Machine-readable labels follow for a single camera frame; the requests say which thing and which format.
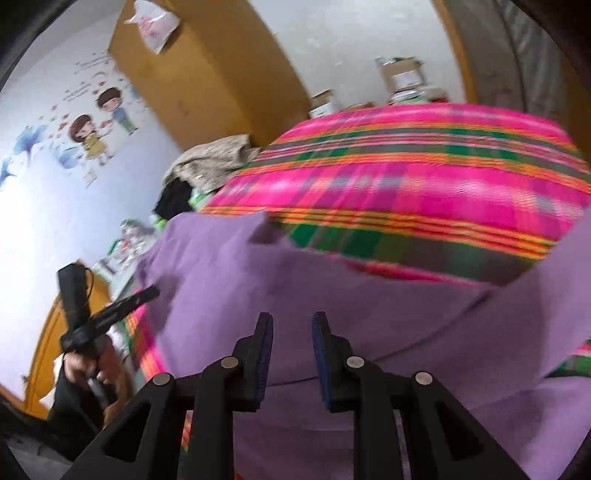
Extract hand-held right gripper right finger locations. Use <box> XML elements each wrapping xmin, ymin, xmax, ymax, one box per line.
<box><xmin>311</xmin><ymin>311</ymin><xmax>532</xmax><ymax>480</ymax></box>

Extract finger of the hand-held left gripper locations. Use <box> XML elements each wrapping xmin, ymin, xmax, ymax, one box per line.
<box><xmin>104</xmin><ymin>285</ymin><xmax>161</xmax><ymax>321</ymax></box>

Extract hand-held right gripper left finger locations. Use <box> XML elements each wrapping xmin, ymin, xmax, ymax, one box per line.
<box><xmin>60</xmin><ymin>312</ymin><xmax>274</xmax><ymax>480</ymax></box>

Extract purple garment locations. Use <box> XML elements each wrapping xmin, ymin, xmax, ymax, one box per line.
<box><xmin>136</xmin><ymin>210</ymin><xmax>591</xmax><ymax>480</ymax></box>

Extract person's left hand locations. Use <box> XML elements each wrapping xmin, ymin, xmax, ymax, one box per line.
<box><xmin>64</xmin><ymin>339</ymin><xmax>120</xmax><ymax>391</ymax></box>

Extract pile of medicine boxes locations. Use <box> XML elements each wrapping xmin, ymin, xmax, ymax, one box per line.
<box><xmin>106</xmin><ymin>219</ymin><xmax>160</xmax><ymax>273</ymax></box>

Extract wooden headboard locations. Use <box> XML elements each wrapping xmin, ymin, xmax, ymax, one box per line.
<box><xmin>23</xmin><ymin>286</ymin><xmax>112</xmax><ymax>416</ymax></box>

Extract brown fleece blanket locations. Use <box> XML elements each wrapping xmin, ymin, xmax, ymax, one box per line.
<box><xmin>104</xmin><ymin>364</ymin><xmax>139</xmax><ymax>425</ymax></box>

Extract black garment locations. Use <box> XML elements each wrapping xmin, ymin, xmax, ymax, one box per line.
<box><xmin>152</xmin><ymin>178</ymin><xmax>195</xmax><ymax>220</ymax></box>

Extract beige floral garment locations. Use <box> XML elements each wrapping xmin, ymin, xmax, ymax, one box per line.
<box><xmin>163</xmin><ymin>134</ymin><xmax>262</xmax><ymax>195</ymax></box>

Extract pink green plaid bed sheet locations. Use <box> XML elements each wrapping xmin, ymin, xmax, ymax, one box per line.
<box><xmin>122</xmin><ymin>102</ymin><xmax>591</xmax><ymax>480</ymax></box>

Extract wooden wardrobe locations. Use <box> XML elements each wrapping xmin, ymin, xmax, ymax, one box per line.
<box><xmin>108</xmin><ymin>0</ymin><xmax>310</xmax><ymax>151</ymax></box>

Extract white cardboard box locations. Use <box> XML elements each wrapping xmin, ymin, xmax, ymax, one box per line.
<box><xmin>308</xmin><ymin>89</ymin><xmax>342</xmax><ymax>120</ymax></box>

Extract white red plastic bag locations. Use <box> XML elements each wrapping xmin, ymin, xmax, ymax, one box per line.
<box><xmin>124</xmin><ymin>0</ymin><xmax>181</xmax><ymax>55</ymax></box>

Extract plastic packages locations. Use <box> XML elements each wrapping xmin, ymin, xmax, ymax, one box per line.
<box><xmin>388</xmin><ymin>85</ymin><xmax>448</xmax><ymax>106</ymax></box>

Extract labelled cardboard parcel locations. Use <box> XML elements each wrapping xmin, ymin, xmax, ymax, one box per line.
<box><xmin>375</xmin><ymin>56</ymin><xmax>426</xmax><ymax>93</ymax></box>

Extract clear plastic curtain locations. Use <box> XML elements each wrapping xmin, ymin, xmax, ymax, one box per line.
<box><xmin>445</xmin><ymin>0</ymin><xmax>587</xmax><ymax>134</ymax></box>

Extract cartoon wall sticker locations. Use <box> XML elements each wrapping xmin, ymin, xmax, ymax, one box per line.
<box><xmin>0</xmin><ymin>51</ymin><xmax>148</xmax><ymax>190</ymax></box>

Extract wooden door frame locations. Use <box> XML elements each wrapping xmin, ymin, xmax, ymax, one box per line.
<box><xmin>431</xmin><ymin>0</ymin><xmax>478</xmax><ymax>104</ymax></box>

